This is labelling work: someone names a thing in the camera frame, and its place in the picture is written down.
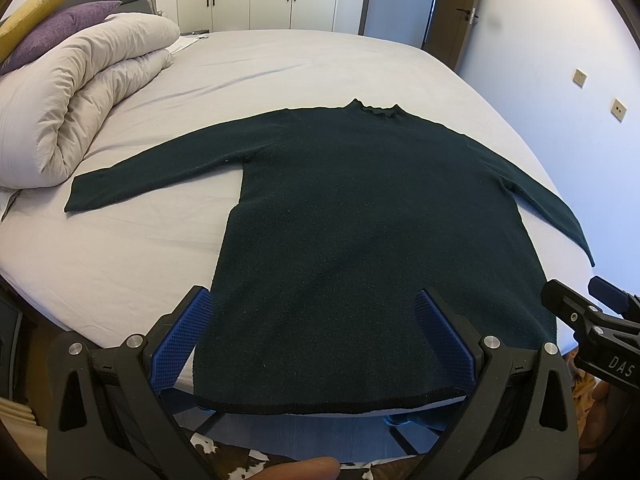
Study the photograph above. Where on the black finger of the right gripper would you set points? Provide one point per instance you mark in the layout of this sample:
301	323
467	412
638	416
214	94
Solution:
570	309
622	302

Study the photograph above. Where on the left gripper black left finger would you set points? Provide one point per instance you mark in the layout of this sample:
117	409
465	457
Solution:
108	420

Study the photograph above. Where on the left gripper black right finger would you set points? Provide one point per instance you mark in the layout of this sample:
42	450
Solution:
517	420

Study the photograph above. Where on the dark green knit sweater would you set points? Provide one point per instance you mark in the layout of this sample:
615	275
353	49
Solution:
345	215

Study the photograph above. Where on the person's left hand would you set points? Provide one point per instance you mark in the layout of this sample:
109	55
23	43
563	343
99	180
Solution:
320	468

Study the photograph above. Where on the white bed mattress sheet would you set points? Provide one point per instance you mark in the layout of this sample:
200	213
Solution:
114	271

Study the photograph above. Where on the beige folded duvet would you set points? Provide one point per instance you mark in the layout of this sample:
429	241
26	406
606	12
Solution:
52	109

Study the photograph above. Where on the brown wooden door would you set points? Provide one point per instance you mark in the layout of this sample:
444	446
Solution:
449	30

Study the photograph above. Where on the purple pillow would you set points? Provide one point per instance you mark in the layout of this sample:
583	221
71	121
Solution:
52	31

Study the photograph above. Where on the yellow pillow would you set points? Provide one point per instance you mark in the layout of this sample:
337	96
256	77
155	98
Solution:
22	21

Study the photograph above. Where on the beige wall socket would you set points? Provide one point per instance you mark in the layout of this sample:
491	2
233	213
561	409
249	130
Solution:
618	110

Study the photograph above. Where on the beige wall switch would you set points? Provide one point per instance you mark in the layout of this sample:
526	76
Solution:
579	77

